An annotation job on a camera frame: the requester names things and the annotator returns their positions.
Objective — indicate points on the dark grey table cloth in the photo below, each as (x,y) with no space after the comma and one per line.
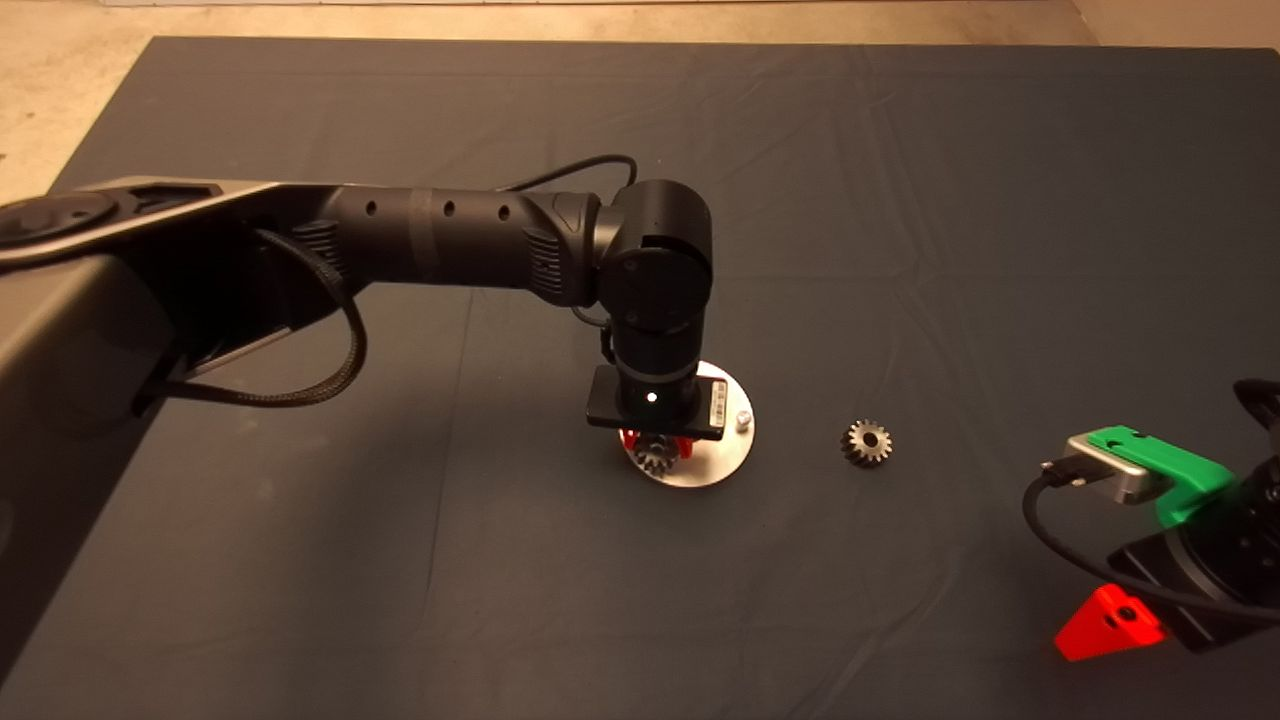
(900,200)

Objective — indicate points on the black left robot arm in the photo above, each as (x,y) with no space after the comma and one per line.
(430,235)

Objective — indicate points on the right wrist green camera mount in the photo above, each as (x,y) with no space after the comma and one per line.
(1185,470)

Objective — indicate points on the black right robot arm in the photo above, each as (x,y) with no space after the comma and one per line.
(1255,510)

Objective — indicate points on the small steel planetary gear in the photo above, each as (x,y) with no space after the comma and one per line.
(655,458)
(856,445)

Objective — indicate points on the round metal carrier plate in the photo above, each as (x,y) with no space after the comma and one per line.
(722,460)

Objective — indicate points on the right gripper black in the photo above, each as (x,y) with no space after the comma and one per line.
(1220,615)

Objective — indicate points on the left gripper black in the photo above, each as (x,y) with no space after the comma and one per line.
(715,405)

